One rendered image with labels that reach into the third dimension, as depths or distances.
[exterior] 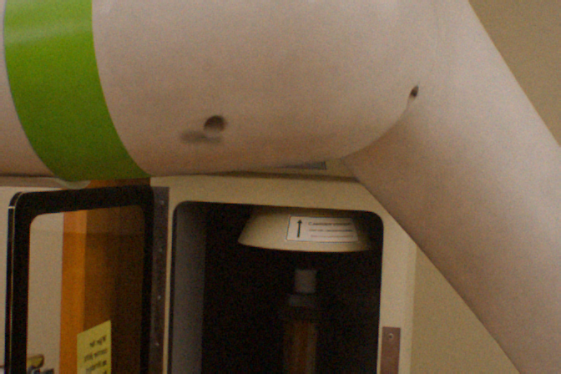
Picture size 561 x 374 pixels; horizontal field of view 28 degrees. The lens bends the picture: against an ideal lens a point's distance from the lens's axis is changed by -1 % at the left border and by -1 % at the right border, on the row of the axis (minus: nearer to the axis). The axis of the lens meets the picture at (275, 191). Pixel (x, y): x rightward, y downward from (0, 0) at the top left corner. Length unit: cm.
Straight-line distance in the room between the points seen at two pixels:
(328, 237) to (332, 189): 7
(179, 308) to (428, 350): 50
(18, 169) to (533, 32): 130
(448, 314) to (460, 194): 115
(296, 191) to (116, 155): 84
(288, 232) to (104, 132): 88
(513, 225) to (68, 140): 25
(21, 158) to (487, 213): 25
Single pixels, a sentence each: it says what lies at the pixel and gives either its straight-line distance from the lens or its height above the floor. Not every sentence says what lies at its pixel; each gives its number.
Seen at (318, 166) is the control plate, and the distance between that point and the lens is 130.
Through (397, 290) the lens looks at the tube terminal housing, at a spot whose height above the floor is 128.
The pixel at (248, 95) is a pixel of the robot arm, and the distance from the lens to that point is 47.
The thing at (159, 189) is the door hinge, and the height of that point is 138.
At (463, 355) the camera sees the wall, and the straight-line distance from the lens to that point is 178.
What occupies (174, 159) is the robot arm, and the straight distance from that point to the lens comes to 50.
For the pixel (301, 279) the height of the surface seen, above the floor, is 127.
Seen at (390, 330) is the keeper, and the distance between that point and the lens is 134.
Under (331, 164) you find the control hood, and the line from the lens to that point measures 129.
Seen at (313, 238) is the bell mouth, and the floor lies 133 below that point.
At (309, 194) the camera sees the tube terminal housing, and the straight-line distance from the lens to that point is 134.
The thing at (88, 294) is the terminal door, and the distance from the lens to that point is 124.
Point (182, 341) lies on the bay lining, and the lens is 144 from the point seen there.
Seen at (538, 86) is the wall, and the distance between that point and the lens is 175.
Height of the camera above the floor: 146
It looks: 3 degrees down
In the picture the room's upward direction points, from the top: 2 degrees clockwise
